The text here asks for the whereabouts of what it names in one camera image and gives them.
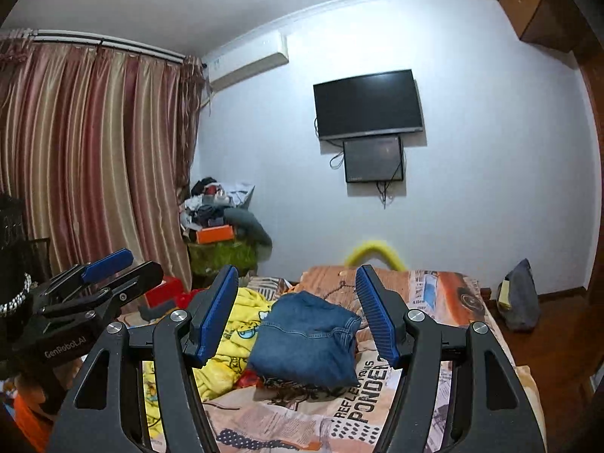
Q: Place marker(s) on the printed bedsheet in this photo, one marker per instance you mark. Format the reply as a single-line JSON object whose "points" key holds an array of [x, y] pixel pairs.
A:
{"points": [[330, 415]]}

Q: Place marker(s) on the curtain rod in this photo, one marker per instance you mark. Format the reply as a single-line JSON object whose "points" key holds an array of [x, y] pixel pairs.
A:
{"points": [[118, 45]]}

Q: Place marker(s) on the red cloth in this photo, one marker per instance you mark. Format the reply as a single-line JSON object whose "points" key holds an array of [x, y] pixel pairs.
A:
{"points": [[186, 301]]}

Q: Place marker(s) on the grey bag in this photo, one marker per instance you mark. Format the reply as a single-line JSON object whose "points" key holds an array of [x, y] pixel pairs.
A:
{"points": [[521, 297]]}

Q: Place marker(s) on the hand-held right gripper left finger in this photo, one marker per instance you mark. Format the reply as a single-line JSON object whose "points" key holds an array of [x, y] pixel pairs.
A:
{"points": [[217, 316]]}

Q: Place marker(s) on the striped brown curtain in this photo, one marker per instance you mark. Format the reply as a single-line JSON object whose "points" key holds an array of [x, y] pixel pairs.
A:
{"points": [[94, 151]]}

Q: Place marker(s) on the pile of clothes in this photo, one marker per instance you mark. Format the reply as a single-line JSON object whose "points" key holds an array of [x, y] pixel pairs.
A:
{"points": [[245, 224]]}

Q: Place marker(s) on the small black monitor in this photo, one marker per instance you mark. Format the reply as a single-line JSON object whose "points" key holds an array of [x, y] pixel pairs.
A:
{"points": [[373, 158]]}

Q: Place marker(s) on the wooden wardrobe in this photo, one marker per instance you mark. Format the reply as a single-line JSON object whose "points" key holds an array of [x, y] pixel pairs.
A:
{"points": [[533, 4]]}

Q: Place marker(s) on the black studded cloth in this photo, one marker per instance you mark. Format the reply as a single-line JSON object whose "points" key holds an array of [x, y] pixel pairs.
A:
{"points": [[12, 245]]}

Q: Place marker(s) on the orange box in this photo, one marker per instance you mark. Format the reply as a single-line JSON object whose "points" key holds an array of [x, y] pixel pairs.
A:
{"points": [[214, 234]]}

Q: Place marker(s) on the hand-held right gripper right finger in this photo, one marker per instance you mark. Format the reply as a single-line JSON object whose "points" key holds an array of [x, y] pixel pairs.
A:
{"points": [[377, 316]]}

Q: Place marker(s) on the red fringed scarf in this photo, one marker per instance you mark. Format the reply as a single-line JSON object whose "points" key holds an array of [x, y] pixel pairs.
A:
{"points": [[250, 380]]}

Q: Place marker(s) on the orange cloth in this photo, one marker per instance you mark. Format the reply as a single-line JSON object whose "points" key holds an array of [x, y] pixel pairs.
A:
{"points": [[30, 415]]}

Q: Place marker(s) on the yellow cartoon blanket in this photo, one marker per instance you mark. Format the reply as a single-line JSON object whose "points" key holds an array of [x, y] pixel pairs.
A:
{"points": [[240, 321]]}

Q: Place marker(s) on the black chair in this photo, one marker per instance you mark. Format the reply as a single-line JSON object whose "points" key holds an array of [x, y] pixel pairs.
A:
{"points": [[40, 255]]}

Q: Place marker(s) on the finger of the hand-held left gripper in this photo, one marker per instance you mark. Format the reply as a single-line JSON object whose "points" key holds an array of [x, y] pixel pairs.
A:
{"points": [[108, 262], [137, 278]]}

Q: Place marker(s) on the yellow notepad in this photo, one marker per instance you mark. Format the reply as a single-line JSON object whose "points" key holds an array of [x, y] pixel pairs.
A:
{"points": [[504, 295]]}

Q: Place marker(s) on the red box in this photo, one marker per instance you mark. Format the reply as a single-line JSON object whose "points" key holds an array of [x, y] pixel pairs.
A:
{"points": [[163, 290]]}

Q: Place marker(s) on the yellow hoop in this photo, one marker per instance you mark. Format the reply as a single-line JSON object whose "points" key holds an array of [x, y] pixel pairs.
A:
{"points": [[373, 247]]}

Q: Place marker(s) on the blue denim jeans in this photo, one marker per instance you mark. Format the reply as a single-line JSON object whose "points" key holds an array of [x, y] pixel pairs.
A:
{"points": [[302, 335]]}

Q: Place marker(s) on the white air conditioner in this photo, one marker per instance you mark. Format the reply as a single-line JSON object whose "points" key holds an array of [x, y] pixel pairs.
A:
{"points": [[245, 63]]}

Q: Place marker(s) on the black wall television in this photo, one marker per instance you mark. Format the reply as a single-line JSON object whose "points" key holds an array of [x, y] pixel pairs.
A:
{"points": [[368, 104]]}

